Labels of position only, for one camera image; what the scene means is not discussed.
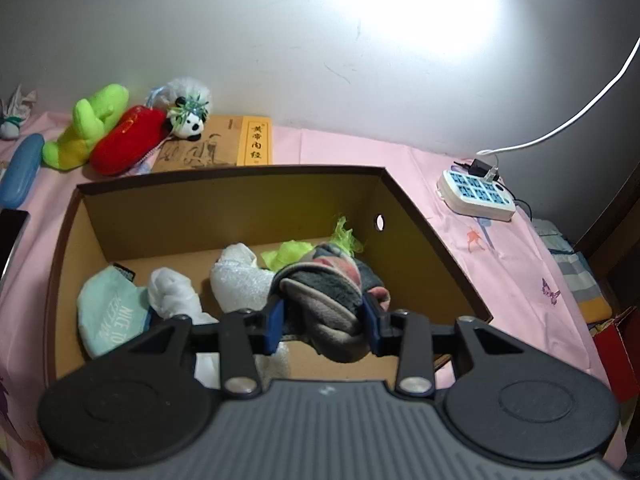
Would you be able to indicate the black charger plug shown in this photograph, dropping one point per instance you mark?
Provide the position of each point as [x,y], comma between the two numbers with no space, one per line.
[477,169]

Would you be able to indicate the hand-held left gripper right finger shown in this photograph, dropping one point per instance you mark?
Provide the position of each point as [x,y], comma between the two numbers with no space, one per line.
[371,325]

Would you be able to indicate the brown cardboard box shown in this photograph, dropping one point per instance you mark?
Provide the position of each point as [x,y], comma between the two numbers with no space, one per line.
[175,220]

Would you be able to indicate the mint green cloth pouch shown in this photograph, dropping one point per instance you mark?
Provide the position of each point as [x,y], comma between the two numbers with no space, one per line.
[110,310]

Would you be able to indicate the striped folded cloth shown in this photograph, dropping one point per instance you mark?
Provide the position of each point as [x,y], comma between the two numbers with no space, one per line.
[575,275]

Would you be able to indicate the white soft cloth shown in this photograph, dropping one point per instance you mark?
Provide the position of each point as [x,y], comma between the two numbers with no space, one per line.
[170,292]

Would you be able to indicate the blue glasses case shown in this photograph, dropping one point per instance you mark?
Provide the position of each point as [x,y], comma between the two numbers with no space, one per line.
[20,170]

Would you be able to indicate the red paper bag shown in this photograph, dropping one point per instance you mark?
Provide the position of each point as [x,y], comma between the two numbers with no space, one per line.
[617,355]

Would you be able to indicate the white power strip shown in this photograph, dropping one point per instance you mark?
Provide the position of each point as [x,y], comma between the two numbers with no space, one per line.
[475,195]

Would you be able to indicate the brown hardcover book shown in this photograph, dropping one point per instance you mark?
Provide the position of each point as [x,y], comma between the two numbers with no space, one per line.
[220,145]

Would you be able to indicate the white fluffy sock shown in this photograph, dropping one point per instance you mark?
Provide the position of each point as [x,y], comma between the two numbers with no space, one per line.
[235,285]

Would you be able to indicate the yellow-green mesh bath sponge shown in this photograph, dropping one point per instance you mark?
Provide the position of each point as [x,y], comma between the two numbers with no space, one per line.
[290,255]

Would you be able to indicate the pink printed bedsheet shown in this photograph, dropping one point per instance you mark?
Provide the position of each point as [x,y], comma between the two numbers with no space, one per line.
[500,270]

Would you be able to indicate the lime green plush toy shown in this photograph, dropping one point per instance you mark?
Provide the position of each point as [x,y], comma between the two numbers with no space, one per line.
[85,130]

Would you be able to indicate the black smartphone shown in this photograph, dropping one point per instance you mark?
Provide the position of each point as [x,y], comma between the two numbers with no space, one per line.
[10,240]

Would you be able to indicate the white rabbit-shaped cloth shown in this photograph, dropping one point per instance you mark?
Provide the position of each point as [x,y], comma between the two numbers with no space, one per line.
[12,120]

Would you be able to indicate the grey fleece sock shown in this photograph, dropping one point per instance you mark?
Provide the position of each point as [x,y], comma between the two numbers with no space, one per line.
[325,305]

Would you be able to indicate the panda plush toy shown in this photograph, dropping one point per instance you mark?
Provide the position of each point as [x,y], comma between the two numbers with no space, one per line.
[187,110]

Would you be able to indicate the red plush toy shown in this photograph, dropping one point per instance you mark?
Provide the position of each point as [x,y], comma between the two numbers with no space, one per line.
[125,142]

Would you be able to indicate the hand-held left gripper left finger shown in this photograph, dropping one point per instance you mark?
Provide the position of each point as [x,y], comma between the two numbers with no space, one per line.
[275,325]

